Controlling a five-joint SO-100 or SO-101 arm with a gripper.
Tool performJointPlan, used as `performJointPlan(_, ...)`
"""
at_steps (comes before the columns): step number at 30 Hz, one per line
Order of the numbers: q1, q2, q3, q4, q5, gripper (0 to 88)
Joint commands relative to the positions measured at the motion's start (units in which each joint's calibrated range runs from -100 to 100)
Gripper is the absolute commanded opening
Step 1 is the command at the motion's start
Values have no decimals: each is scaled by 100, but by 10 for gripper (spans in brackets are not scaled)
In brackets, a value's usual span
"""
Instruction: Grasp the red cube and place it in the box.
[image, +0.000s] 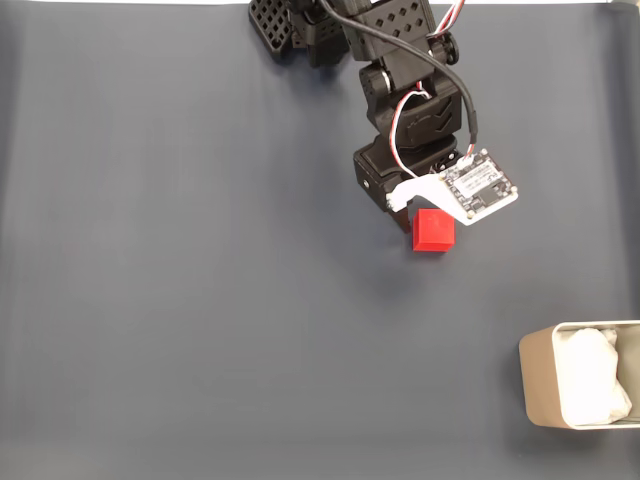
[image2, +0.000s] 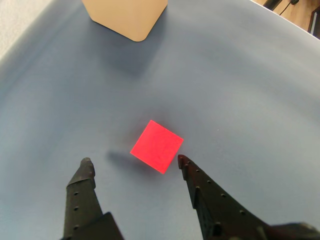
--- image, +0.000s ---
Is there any red cube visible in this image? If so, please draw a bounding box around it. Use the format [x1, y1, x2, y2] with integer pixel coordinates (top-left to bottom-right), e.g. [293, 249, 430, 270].
[410, 208, 457, 253]

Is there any beige metal box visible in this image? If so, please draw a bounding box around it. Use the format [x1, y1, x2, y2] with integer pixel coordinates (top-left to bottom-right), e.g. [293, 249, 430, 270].
[518, 319, 640, 431]

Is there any blue-grey table mat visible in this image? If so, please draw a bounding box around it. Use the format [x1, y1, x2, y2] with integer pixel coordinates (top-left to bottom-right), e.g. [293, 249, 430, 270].
[0, 2, 640, 480]

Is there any white crumpled paper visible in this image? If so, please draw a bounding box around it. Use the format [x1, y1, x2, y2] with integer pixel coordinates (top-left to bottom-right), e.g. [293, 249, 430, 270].
[562, 327, 634, 425]

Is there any white red servo cable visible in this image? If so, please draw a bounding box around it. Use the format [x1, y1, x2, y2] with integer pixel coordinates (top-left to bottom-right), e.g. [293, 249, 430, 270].
[389, 88, 437, 180]

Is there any camera board on white mount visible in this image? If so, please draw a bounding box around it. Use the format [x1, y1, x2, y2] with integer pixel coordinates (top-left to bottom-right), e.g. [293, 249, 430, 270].
[385, 147, 520, 228]

